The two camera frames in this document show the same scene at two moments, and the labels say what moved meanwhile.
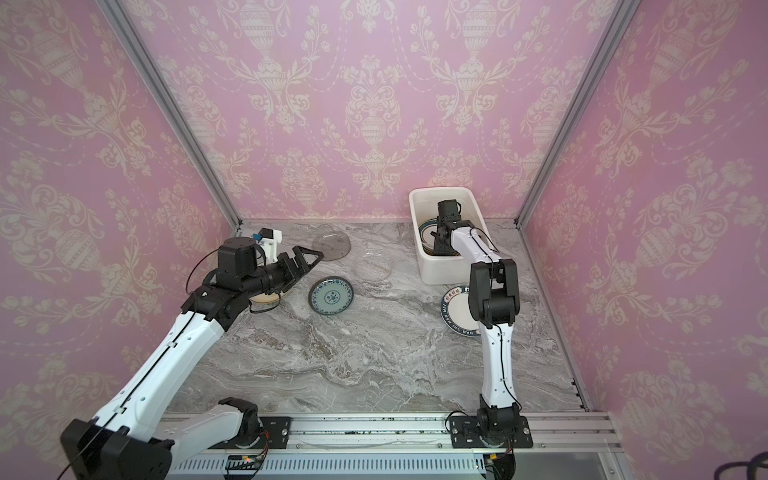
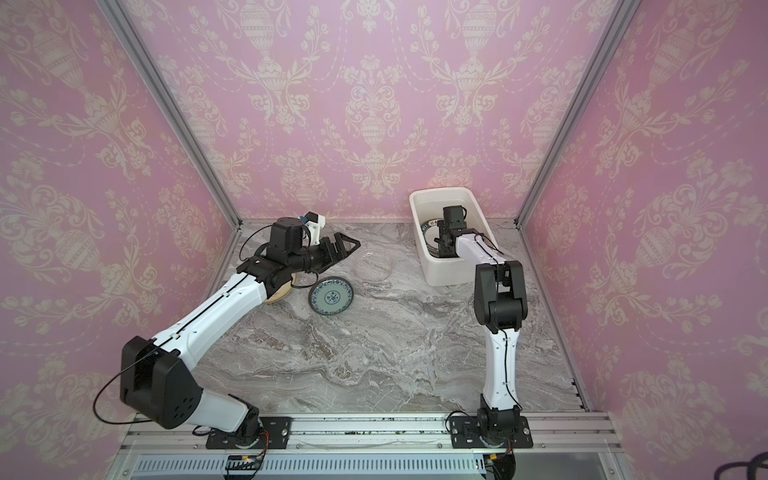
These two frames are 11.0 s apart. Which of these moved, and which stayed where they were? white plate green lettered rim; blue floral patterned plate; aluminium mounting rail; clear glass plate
Moved: white plate green lettered rim
Stayed: blue floral patterned plate; clear glass plate; aluminium mounting rail
